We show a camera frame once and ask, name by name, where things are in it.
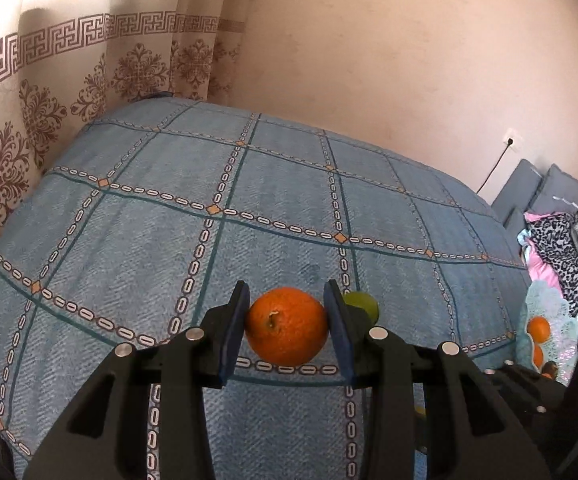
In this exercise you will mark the white wall socket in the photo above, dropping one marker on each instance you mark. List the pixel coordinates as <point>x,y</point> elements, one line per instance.
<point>511,139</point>

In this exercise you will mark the blue patterned bed sheet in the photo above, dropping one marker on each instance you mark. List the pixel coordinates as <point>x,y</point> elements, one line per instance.
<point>169,235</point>

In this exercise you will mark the orange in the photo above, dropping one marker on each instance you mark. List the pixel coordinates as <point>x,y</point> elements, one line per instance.
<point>286,326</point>
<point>539,328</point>
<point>538,355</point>

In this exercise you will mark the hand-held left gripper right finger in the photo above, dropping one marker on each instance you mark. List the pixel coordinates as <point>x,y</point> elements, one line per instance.
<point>341,330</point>

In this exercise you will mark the beige patterned curtain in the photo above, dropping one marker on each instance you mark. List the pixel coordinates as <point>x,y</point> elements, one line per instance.
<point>44,110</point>

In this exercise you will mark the grey pillow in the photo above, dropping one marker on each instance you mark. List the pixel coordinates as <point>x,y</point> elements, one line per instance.
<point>514,222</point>
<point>561,192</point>
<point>516,190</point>

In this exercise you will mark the light blue plastic basket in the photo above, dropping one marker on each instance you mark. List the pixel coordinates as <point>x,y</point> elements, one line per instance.
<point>566,345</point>

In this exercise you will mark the leopard print cloth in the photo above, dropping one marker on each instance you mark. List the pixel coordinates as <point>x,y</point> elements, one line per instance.
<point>559,250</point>

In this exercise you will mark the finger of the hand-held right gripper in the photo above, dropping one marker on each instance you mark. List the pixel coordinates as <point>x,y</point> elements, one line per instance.
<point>524,387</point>

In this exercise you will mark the green tomato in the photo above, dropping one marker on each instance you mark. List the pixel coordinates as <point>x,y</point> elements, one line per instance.
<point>366,305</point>

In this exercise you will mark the pink cloth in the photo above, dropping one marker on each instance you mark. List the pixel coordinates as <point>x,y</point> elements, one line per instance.
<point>536,267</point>

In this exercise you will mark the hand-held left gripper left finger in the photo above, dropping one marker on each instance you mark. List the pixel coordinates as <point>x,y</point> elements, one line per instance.
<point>234,332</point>

